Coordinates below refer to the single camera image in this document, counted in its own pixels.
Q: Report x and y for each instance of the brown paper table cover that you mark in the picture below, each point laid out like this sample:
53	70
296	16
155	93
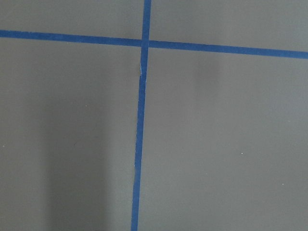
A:
153	115

